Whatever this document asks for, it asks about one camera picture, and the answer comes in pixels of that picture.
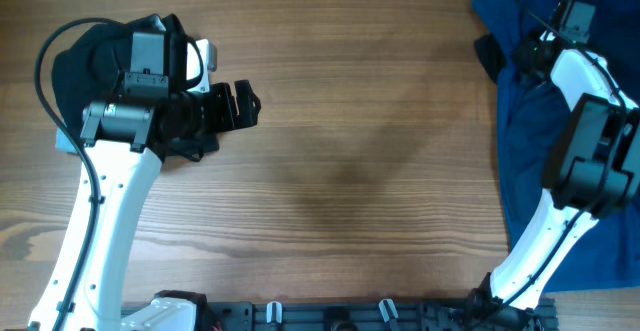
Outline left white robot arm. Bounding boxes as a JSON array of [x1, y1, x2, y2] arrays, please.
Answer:
[[27, 14, 261, 331]]

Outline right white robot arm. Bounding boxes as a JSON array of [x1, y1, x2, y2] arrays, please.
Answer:
[[462, 0, 639, 330]]

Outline black folded clothes pile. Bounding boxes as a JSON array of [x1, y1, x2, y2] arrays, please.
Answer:
[[51, 13, 220, 157]]

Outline light blue cloth corner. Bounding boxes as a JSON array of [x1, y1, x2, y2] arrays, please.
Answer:
[[55, 129, 77, 154]]

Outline black garment under shirt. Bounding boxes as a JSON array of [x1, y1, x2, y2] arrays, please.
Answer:
[[474, 34, 506, 84]]

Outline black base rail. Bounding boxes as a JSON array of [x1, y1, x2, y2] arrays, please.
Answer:
[[121, 296, 557, 331]]

